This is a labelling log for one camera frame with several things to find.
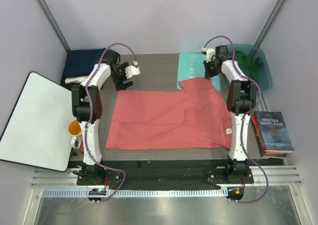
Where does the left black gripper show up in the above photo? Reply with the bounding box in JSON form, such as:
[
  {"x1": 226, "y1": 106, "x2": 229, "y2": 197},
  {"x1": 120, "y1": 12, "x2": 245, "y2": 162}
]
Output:
[{"x1": 110, "y1": 63, "x2": 133, "y2": 91}]

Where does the pink t shirt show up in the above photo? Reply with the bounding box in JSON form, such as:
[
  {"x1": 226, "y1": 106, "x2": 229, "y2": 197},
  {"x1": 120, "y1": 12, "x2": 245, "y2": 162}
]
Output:
[{"x1": 105, "y1": 77, "x2": 232, "y2": 150}]

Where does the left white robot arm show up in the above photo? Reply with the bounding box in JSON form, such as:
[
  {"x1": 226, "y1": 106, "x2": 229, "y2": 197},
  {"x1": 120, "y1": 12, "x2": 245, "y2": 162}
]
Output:
[{"x1": 71, "y1": 49, "x2": 133, "y2": 185}]

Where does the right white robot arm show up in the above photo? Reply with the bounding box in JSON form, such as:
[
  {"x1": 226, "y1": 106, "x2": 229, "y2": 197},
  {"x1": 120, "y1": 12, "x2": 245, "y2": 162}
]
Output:
[{"x1": 202, "y1": 45, "x2": 258, "y2": 184}]

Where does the teal cutting board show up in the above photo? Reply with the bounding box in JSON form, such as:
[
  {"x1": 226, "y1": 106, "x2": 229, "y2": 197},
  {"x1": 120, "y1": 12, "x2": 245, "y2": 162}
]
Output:
[{"x1": 177, "y1": 53, "x2": 221, "y2": 91}]

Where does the green t shirt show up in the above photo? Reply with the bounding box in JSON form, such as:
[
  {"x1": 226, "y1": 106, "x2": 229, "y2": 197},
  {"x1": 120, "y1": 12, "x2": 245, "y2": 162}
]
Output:
[{"x1": 235, "y1": 51, "x2": 263, "y2": 83}]

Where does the navy folded t shirt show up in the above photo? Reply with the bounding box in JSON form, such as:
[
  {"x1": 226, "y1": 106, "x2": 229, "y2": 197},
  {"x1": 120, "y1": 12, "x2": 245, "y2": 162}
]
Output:
[{"x1": 63, "y1": 48, "x2": 105, "y2": 78}]

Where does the teal plastic basin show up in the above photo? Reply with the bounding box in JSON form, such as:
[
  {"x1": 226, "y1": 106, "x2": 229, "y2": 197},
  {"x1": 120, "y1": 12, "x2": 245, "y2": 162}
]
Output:
[{"x1": 234, "y1": 44, "x2": 272, "y2": 93}]

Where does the black folded t shirt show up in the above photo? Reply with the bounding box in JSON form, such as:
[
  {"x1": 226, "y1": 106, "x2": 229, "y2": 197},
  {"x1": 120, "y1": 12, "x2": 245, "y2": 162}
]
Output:
[{"x1": 60, "y1": 71, "x2": 83, "y2": 90}]

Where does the white mug orange inside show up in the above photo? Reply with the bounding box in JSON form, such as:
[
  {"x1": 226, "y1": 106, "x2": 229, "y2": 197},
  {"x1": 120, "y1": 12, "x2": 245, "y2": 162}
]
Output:
[{"x1": 68, "y1": 120, "x2": 82, "y2": 150}]

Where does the nineteen eighty-four book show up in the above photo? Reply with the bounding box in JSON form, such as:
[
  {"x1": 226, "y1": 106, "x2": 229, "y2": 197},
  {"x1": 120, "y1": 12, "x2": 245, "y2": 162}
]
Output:
[{"x1": 253, "y1": 111, "x2": 294, "y2": 153}]

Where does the red book underneath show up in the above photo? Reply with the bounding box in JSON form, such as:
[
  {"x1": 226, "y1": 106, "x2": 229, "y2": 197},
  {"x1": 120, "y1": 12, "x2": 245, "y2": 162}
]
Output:
[{"x1": 251, "y1": 115, "x2": 287, "y2": 159}]

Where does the white board black rim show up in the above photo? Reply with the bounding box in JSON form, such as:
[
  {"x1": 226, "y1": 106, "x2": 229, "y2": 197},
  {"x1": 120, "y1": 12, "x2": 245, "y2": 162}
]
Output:
[{"x1": 0, "y1": 72, "x2": 74, "y2": 172}]

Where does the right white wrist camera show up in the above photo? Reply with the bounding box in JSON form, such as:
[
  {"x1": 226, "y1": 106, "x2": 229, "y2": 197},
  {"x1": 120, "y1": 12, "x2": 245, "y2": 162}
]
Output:
[{"x1": 201, "y1": 48, "x2": 216, "y2": 63}]

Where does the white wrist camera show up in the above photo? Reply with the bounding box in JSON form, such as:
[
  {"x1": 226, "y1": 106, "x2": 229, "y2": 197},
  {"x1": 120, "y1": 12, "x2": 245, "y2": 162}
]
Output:
[
  {"x1": 201, "y1": 48, "x2": 216, "y2": 63},
  {"x1": 125, "y1": 65, "x2": 141, "y2": 79}
]

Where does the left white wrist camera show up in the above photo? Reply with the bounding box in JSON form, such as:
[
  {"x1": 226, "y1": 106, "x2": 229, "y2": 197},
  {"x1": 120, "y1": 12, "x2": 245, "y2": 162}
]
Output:
[{"x1": 125, "y1": 65, "x2": 141, "y2": 79}]

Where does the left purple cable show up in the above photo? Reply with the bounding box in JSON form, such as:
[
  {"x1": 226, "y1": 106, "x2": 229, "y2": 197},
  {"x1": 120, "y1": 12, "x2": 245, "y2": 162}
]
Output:
[{"x1": 84, "y1": 43, "x2": 140, "y2": 203}]

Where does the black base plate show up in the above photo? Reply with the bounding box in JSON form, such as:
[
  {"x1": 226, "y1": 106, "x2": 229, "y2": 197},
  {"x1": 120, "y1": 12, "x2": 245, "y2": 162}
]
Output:
[{"x1": 75, "y1": 159, "x2": 254, "y2": 191}]

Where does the right aluminium corner post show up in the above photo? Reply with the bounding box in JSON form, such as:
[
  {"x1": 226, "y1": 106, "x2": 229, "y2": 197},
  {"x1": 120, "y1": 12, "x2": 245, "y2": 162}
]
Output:
[{"x1": 253, "y1": 0, "x2": 288, "y2": 48}]

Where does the aluminium corner post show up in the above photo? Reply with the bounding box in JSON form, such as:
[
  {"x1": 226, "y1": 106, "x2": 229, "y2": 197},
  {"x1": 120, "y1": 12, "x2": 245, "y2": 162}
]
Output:
[
  {"x1": 253, "y1": 0, "x2": 288, "y2": 48},
  {"x1": 36, "y1": 0, "x2": 71, "y2": 51}
]

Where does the white slotted cable duct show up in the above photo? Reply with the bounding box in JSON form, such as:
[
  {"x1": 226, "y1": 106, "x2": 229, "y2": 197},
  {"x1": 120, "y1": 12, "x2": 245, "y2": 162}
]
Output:
[{"x1": 42, "y1": 188, "x2": 228, "y2": 199}]

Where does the left aluminium corner post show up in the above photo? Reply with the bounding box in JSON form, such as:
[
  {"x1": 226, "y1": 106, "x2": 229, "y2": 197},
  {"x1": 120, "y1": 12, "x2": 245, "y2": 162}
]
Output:
[{"x1": 36, "y1": 0, "x2": 71, "y2": 51}]

